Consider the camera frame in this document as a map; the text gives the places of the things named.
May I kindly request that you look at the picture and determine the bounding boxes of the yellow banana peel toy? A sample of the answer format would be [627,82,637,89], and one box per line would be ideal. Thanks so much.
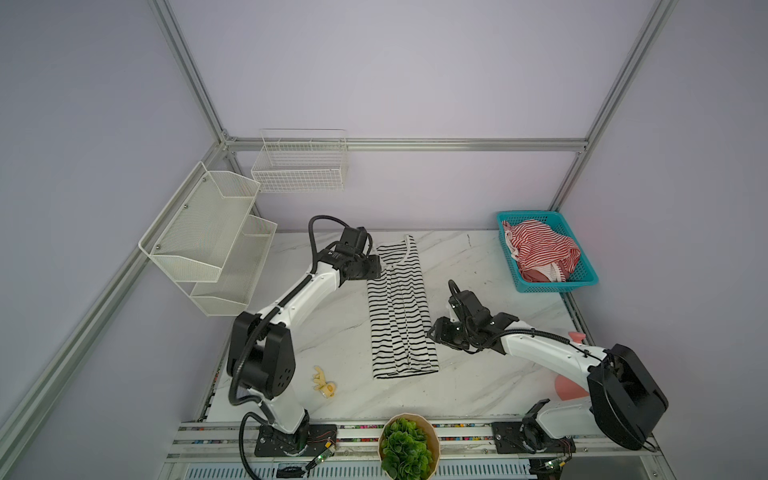
[312,366,337,398]

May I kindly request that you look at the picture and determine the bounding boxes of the black white striped tank top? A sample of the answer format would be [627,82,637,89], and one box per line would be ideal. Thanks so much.
[367,235,439,380]

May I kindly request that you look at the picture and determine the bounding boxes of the green plant in pot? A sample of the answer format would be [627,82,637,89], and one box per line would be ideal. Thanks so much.
[378,413,440,480]

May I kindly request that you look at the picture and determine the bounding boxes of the red white striped tank top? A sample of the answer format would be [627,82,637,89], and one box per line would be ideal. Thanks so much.
[502,220,581,283]

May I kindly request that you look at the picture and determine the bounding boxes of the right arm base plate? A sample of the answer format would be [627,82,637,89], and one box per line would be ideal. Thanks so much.
[491,421,576,455]

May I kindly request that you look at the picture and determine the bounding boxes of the teal plastic basket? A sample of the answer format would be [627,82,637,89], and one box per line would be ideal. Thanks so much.
[496,210,598,293]

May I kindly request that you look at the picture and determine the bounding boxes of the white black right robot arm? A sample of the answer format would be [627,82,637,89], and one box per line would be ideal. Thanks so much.
[428,281,669,453]

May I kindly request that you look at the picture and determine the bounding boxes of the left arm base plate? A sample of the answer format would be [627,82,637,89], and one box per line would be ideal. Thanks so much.
[253,424,338,458]

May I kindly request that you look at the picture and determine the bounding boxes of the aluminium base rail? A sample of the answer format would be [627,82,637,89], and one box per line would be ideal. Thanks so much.
[161,414,674,479]

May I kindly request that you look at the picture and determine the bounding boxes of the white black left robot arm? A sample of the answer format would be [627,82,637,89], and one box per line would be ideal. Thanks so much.
[226,215,382,479]

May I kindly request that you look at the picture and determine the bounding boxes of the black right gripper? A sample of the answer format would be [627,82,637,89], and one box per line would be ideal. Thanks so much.
[422,317,473,348]

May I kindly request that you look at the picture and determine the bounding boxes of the pink watering can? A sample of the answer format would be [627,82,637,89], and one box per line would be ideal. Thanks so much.
[554,332,589,401]

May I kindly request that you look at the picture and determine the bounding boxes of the white wire wall basket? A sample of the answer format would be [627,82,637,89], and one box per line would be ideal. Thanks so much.
[251,129,349,193]

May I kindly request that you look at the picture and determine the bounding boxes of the white mesh two-tier shelf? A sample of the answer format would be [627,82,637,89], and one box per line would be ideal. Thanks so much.
[138,164,277,317]

